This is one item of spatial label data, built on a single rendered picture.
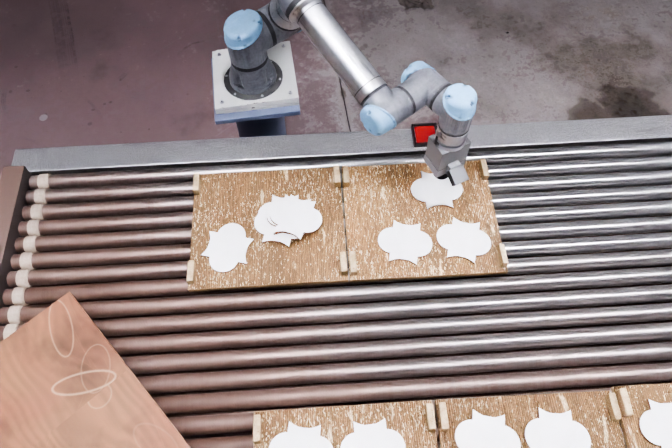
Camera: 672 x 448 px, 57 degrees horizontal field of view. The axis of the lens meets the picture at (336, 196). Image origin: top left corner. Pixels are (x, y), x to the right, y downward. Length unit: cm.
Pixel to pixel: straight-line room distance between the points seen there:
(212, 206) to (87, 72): 189
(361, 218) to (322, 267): 18
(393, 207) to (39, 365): 94
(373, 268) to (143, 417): 65
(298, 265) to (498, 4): 245
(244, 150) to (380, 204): 44
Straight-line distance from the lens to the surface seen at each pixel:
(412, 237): 164
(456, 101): 139
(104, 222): 179
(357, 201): 169
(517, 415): 154
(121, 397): 146
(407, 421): 149
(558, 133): 196
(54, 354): 154
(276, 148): 182
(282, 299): 159
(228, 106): 196
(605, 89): 345
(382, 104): 139
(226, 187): 174
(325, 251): 162
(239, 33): 185
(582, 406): 159
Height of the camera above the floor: 239
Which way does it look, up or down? 59 degrees down
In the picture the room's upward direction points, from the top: straight up
